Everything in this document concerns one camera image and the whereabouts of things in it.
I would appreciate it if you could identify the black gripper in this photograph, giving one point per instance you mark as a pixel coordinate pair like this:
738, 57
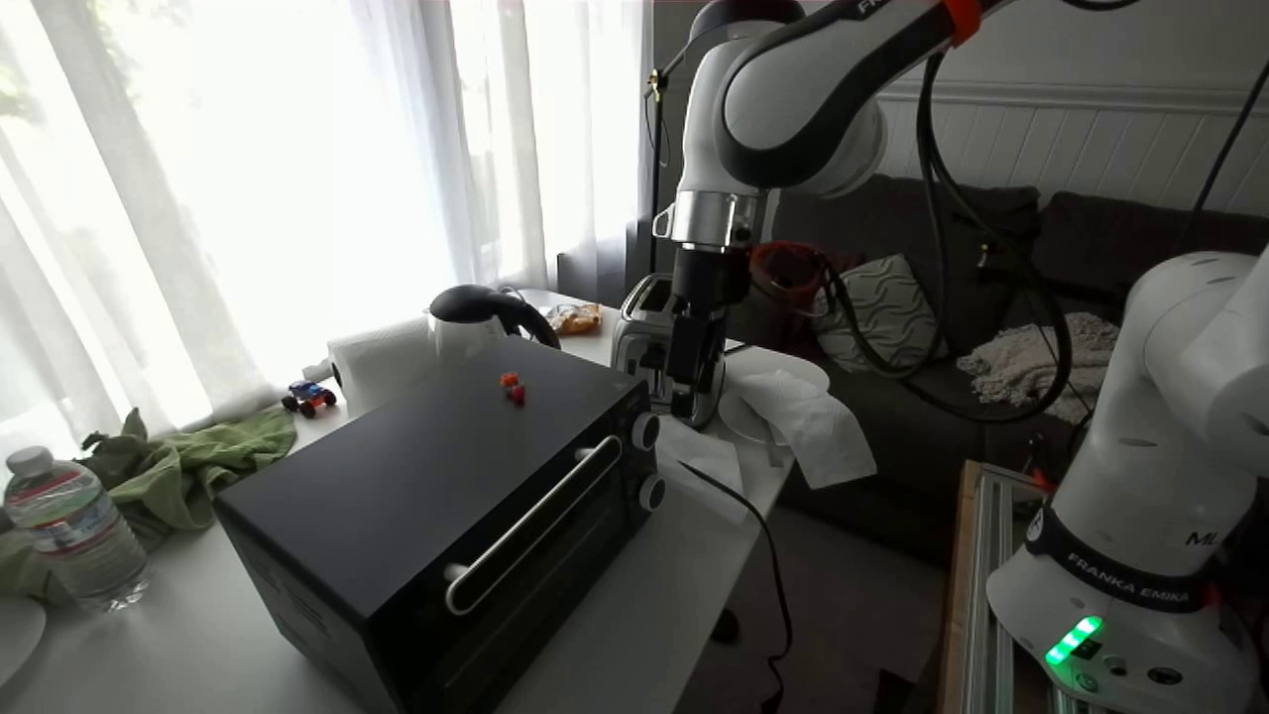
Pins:
705, 292

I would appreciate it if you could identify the white oven knob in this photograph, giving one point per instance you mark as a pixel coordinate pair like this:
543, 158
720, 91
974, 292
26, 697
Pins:
643, 435
652, 494

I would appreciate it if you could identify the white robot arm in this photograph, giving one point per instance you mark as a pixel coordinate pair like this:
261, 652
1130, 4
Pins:
779, 100

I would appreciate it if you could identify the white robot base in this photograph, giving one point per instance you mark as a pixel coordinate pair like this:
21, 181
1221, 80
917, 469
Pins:
1111, 581

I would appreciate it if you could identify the small red object on oven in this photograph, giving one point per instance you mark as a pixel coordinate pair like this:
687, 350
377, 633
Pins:
514, 387

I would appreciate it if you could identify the black toaster oven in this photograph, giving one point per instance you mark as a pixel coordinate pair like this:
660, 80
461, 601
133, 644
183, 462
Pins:
347, 539

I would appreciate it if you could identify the dark grey sofa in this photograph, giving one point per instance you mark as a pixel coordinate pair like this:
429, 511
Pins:
954, 329

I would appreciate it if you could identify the small toy car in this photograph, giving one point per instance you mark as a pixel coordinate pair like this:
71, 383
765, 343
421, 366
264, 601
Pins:
309, 396

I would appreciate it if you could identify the white sheer curtain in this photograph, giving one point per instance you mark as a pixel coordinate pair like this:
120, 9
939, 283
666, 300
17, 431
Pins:
202, 194

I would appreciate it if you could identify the green cloth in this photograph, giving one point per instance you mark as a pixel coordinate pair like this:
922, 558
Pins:
166, 484

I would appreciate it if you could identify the white desk with black legs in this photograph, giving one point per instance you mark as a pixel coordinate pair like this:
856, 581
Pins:
204, 641

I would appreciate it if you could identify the clear plastic water bottle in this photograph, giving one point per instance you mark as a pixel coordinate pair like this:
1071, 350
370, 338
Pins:
76, 529

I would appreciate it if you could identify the white oven door handle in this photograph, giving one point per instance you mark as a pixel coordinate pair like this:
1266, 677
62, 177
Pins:
469, 584

